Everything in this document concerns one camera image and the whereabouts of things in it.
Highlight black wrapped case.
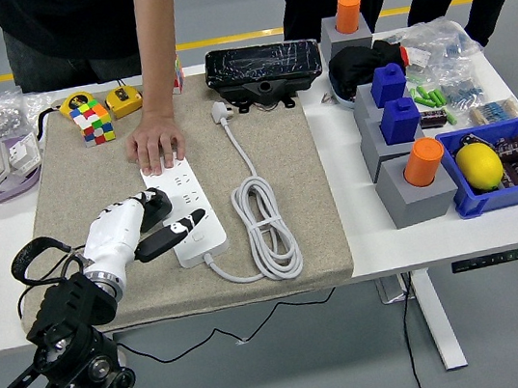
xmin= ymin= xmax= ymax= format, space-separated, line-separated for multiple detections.
xmin=201 ymin=34 xmax=328 ymax=119

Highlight black table control panel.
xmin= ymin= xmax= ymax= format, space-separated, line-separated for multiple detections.
xmin=449 ymin=247 xmax=518 ymax=275

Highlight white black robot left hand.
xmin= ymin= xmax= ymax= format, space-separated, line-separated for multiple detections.
xmin=72 ymin=180 xmax=214 ymax=281

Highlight clear bag of resistors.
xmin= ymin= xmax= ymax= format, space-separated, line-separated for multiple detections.
xmin=464 ymin=95 xmax=518 ymax=128

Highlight blue block with knob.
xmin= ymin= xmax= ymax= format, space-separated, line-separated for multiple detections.
xmin=375 ymin=94 xmax=425 ymax=147
xmin=366 ymin=60 xmax=411 ymax=111

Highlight thin black adapter cord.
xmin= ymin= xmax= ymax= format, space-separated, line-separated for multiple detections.
xmin=109 ymin=287 xmax=344 ymax=372

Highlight orange cylinder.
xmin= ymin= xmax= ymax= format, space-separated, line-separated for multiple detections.
xmin=398 ymin=134 xmax=450 ymax=191
xmin=332 ymin=0 xmax=367 ymax=37

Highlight person's left hand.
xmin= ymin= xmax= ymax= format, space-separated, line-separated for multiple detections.
xmin=121 ymin=110 xmax=190 ymax=180

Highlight grey box under table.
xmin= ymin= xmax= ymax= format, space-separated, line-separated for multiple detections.
xmin=373 ymin=271 xmax=418 ymax=307

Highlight black plug adapter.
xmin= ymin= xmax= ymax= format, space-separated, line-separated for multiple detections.
xmin=134 ymin=185 xmax=177 ymax=233

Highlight large clear bag blue parts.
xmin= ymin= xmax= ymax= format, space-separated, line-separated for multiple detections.
xmin=392 ymin=12 xmax=486 ymax=71

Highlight small black clip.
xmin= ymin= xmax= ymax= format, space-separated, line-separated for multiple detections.
xmin=457 ymin=130 xmax=492 ymax=154

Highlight small clear bag blue parts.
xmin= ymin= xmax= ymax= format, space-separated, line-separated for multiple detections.
xmin=429 ymin=55 xmax=490 ymax=111

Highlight round yellow tape measure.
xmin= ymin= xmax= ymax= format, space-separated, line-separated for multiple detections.
xmin=32 ymin=89 xmax=103 ymax=140

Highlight purple tray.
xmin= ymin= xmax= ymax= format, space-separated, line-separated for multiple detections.
xmin=0 ymin=130 xmax=50 ymax=205

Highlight white power cord with plug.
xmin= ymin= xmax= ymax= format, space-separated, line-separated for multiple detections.
xmin=179 ymin=92 xmax=307 ymax=291

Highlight colourful puzzle cube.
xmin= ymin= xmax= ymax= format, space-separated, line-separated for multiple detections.
xmin=68 ymin=97 xmax=118 ymax=150
xmin=167 ymin=52 xmax=187 ymax=96

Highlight grey-brown mat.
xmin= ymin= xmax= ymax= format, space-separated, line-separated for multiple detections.
xmin=0 ymin=55 xmax=359 ymax=346

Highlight grey block with socket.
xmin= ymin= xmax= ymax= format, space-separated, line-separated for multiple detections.
xmin=348 ymin=81 xmax=389 ymax=126
xmin=315 ymin=10 xmax=376 ymax=67
xmin=355 ymin=108 xmax=432 ymax=184
xmin=370 ymin=148 xmax=464 ymax=234

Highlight black cloth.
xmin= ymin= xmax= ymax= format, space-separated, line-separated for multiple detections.
xmin=324 ymin=35 xmax=416 ymax=106

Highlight blue plastic bin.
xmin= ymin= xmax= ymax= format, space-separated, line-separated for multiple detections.
xmin=432 ymin=115 xmax=518 ymax=223

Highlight white power strip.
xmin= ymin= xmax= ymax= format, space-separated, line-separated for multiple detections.
xmin=139 ymin=153 xmax=231 ymax=273

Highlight black hanging cable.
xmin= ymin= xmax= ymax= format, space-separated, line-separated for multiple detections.
xmin=395 ymin=273 xmax=428 ymax=388

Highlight light blue dish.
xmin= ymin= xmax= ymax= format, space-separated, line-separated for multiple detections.
xmin=327 ymin=67 xmax=359 ymax=114

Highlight yellow lemon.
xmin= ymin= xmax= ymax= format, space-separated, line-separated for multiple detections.
xmin=453 ymin=139 xmax=507 ymax=197

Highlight square yellow tape measure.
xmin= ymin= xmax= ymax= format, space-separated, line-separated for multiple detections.
xmin=101 ymin=76 xmax=148 ymax=122

